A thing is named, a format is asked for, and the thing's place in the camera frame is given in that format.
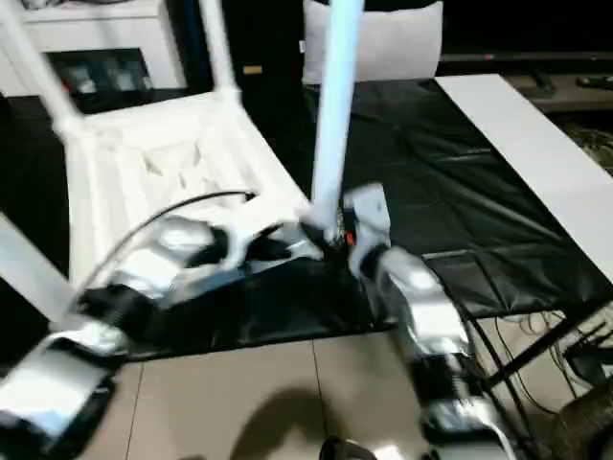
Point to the white plastic table top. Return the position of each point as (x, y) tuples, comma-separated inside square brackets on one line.
[(143, 144)]

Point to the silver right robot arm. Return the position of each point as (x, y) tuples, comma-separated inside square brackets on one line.
[(426, 297)]

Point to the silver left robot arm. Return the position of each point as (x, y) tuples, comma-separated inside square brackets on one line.
[(177, 239)]

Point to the black mat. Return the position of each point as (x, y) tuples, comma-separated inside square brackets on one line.
[(455, 167)]

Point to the small tan tag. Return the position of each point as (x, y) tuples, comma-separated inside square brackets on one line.
[(252, 70)]

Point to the grey cushion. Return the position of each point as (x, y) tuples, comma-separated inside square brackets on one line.
[(397, 43)]

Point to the white flat panel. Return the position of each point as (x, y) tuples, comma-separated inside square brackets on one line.
[(527, 144)]

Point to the black robot right foot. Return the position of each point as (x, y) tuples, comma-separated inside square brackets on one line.
[(345, 450)]

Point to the black bar with red light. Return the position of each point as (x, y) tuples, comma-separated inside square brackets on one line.
[(527, 56)]

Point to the grey low tv bench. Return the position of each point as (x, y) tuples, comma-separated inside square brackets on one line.
[(565, 96)]

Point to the white cabinet with glass doors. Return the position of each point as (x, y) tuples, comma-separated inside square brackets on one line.
[(96, 33)]

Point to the black object with white label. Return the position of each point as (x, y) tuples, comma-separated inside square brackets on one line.
[(591, 366)]

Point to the black remote control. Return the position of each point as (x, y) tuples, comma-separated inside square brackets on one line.
[(596, 81)]

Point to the brown woven pouf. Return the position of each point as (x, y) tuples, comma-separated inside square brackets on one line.
[(589, 426)]

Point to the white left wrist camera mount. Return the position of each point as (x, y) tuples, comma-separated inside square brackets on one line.
[(239, 239)]

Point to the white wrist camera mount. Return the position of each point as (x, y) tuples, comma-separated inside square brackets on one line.
[(369, 206), (239, 239)]

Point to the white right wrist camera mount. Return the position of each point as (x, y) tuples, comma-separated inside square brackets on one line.
[(369, 206)]

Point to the black metal frame bar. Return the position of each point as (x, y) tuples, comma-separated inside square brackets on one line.
[(531, 352)]

